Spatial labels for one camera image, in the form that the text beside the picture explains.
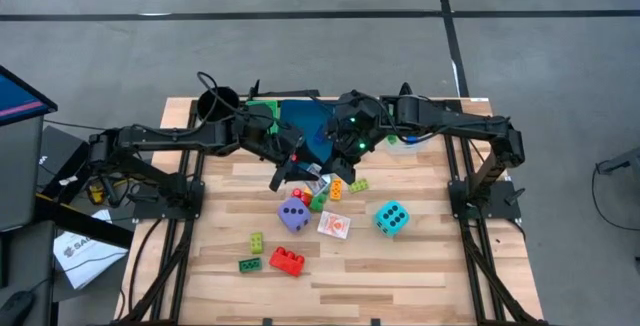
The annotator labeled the grey cabinet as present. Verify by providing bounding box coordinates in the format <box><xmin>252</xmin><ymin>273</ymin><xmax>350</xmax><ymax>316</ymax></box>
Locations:
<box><xmin>0</xmin><ymin>115</ymin><xmax>46</xmax><ymax>232</ymax></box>

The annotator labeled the black round bucket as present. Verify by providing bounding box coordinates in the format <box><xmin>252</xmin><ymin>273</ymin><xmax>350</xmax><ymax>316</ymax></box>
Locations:
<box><xmin>196</xmin><ymin>85</ymin><xmax>241</xmax><ymax>123</ymax></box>

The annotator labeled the yellow black tool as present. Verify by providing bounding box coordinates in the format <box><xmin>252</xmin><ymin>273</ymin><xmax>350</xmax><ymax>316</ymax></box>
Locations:
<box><xmin>87</xmin><ymin>184</ymin><xmax>109</xmax><ymax>206</ymax></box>

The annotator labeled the green plastic basket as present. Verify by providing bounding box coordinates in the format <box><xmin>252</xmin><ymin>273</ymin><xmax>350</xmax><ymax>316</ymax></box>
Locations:
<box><xmin>244</xmin><ymin>99</ymin><xmax>280</xmax><ymax>136</ymax></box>

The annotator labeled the black computer mouse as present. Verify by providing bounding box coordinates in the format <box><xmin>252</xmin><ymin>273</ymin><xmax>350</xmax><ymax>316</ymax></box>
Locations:
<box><xmin>0</xmin><ymin>289</ymin><xmax>36</xmax><ymax>326</ymax></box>

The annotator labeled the black controller box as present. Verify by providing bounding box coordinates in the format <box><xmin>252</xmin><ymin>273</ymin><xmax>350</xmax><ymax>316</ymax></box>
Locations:
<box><xmin>38</xmin><ymin>124</ymin><xmax>90</xmax><ymax>190</ymax></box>

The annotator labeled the black diagonal beam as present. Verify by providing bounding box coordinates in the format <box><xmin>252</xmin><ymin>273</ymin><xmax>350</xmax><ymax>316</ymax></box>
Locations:
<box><xmin>33</xmin><ymin>193</ymin><xmax>135</xmax><ymax>250</ymax></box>

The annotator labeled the orange white playing card box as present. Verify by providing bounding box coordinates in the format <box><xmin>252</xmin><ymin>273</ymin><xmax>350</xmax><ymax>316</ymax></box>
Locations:
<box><xmin>316</xmin><ymin>210</ymin><xmax>352</xmax><ymax>241</ymax></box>

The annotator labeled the white printed paper sheet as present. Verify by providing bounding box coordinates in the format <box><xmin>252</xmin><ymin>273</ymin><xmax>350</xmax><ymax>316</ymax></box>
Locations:
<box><xmin>52</xmin><ymin>209</ymin><xmax>130</xmax><ymax>291</ymax></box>

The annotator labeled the computer monitor blue screen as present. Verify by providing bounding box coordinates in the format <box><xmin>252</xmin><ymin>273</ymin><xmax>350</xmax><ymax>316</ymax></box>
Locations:
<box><xmin>0</xmin><ymin>64</ymin><xmax>59</xmax><ymax>127</ymax></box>

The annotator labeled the dark grey desk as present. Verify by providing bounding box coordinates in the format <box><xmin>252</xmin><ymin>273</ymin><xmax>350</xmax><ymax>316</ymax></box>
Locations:
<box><xmin>0</xmin><ymin>218</ymin><xmax>59</xmax><ymax>326</ymax></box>

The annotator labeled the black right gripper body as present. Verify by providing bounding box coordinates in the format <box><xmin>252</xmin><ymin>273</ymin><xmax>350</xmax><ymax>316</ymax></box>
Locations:
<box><xmin>328</xmin><ymin>128</ymin><xmax>382</xmax><ymax>186</ymax></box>

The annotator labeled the large red toy block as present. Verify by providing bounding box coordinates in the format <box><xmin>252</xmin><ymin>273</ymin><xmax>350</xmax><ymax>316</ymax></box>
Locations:
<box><xmin>268</xmin><ymin>246</ymin><xmax>307</xmax><ymax>278</ymax></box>

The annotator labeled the dark stand leg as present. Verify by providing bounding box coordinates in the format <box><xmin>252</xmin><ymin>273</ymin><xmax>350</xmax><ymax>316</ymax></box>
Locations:
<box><xmin>596</xmin><ymin>146</ymin><xmax>640</xmax><ymax>177</ymax></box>

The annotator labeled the long green toy block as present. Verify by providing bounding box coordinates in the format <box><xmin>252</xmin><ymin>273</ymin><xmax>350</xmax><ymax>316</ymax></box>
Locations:
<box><xmin>309</xmin><ymin>191</ymin><xmax>330</xmax><ymax>213</ymax></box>

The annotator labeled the teal foam die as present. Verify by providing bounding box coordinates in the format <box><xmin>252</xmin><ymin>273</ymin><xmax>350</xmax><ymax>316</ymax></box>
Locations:
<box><xmin>373</xmin><ymin>200</ymin><xmax>411</xmax><ymax>239</ymax></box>

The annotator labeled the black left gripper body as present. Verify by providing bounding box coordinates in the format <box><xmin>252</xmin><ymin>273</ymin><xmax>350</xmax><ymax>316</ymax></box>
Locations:
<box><xmin>267</xmin><ymin>134</ymin><xmax>305</xmax><ymax>192</ymax></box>

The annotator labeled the clear plastic container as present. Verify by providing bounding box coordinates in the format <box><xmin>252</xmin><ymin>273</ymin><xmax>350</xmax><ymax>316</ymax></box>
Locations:
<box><xmin>380</xmin><ymin>94</ymin><xmax>430</xmax><ymax>156</ymax></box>

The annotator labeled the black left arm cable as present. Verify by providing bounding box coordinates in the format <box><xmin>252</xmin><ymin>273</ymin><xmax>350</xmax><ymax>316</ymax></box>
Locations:
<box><xmin>196</xmin><ymin>70</ymin><xmax>254</xmax><ymax>123</ymax></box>

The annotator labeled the large teal plastic bin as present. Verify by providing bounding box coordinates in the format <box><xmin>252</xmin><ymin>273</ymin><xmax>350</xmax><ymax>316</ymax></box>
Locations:
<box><xmin>278</xmin><ymin>99</ymin><xmax>337</xmax><ymax>173</ymax></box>

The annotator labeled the dark green toy brick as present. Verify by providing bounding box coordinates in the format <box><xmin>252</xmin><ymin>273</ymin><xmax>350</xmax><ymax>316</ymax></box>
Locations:
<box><xmin>238</xmin><ymin>257</ymin><xmax>263</xmax><ymax>274</ymax></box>

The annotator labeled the black floor cable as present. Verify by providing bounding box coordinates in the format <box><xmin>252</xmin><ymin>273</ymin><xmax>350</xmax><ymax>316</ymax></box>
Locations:
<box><xmin>591</xmin><ymin>159</ymin><xmax>640</xmax><ymax>232</ymax></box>

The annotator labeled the purple foam die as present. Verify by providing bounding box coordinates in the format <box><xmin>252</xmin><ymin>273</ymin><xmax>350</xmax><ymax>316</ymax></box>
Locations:
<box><xmin>277</xmin><ymin>196</ymin><xmax>312</xmax><ymax>234</ymax></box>

